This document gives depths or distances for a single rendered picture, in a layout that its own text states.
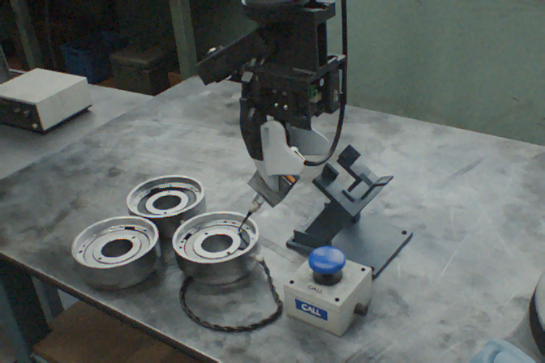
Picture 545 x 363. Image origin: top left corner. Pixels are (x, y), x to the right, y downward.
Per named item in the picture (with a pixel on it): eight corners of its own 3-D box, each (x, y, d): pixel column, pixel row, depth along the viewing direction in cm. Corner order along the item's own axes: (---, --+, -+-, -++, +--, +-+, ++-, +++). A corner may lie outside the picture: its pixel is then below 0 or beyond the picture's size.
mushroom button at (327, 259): (302, 294, 71) (300, 258, 68) (322, 274, 73) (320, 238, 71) (334, 307, 69) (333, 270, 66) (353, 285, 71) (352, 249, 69)
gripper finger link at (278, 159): (297, 213, 67) (296, 131, 63) (251, 198, 70) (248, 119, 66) (313, 201, 70) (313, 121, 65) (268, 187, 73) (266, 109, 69)
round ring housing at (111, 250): (146, 296, 76) (139, 270, 74) (64, 291, 78) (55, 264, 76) (174, 243, 85) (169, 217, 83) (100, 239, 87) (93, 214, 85)
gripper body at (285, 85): (308, 138, 62) (301, 14, 56) (238, 121, 67) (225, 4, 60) (349, 108, 67) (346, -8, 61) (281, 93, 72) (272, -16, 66)
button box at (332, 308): (285, 315, 72) (281, 281, 69) (319, 279, 77) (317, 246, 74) (349, 343, 67) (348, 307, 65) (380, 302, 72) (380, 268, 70)
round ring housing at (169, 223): (121, 216, 91) (115, 191, 89) (188, 190, 96) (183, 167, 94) (150, 252, 84) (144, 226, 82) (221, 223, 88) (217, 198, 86)
